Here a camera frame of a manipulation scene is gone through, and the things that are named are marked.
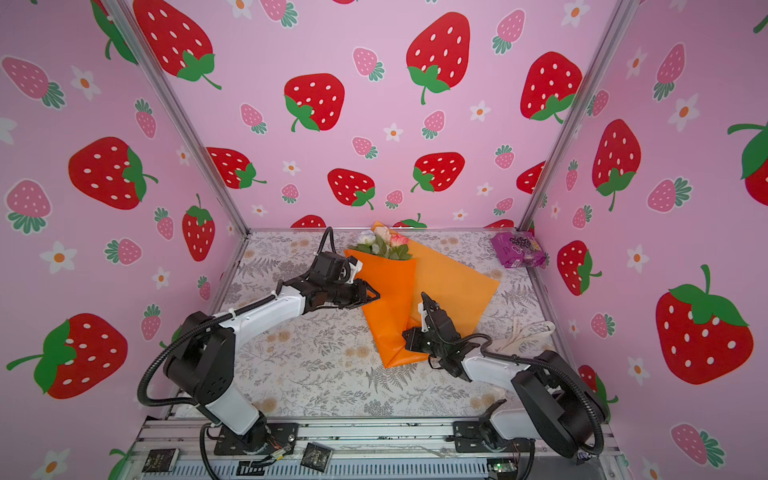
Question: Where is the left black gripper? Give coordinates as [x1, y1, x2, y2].
[325, 279, 382, 308]

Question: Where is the white rose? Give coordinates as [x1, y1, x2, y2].
[354, 230, 377, 254]

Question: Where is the light pink fake rose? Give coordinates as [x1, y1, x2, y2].
[373, 226, 391, 243]

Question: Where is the orange wrapping paper sheet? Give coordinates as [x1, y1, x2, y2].
[345, 239, 499, 368]

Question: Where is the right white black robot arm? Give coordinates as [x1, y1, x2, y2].
[402, 294, 608, 458]

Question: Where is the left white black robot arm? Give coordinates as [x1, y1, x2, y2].
[137, 251, 381, 452]

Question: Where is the white ribbon strip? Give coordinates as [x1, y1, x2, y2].
[491, 321, 556, 358]

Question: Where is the purple snack packet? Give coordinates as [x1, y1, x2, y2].
[491, 231, 548, 269]

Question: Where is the black tag middle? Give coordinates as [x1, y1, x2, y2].
[300, 442, 333, 473]

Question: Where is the black tag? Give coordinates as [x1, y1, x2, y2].
[142, 448, 180, 473]
[300, 442, 333, 473]

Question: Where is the black tag left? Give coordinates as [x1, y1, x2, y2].
[142, 448, 180, 473]

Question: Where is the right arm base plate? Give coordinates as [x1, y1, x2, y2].
[452, 420, 535, 453]

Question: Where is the aluminium front rail frame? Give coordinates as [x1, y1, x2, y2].
[112, 417, 633, 479]

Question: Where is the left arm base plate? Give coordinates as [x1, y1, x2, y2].
[214, 422, 299, 457]

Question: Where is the left aluminium corner post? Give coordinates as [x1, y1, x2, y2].
[105, 0, 250, 238]

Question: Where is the aluminium corner post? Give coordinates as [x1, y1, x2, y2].
[516, 0, 640, 230]
[105, 0, 250, 238]

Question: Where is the right aluminium corner post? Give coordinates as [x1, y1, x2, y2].
[516, 0, 640, 230]

